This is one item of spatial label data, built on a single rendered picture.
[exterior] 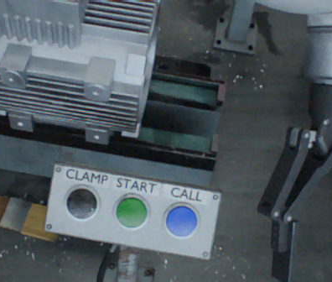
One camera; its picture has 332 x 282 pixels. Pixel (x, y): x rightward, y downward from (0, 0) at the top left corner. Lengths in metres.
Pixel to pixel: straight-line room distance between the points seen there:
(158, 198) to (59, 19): 0.23
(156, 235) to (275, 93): 0.53
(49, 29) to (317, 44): 0.30
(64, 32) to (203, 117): 0.29
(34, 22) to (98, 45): 0.08
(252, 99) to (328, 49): 0.43
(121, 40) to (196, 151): 0.20
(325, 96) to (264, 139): 0.37
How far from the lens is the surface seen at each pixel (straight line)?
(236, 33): 1.10
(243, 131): 0.99
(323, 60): 0.63
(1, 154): 0.89
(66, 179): 0.59
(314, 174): 0.63
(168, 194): 0.58
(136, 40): 0.69
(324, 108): 0.63
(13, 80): 0.70
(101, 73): 0.67
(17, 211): 0.88
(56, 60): 0.70
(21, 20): 0.69
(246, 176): 0.94
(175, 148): 0.79
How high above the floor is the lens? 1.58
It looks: 55 degrees down
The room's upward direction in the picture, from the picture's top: 9 degrees clockwise
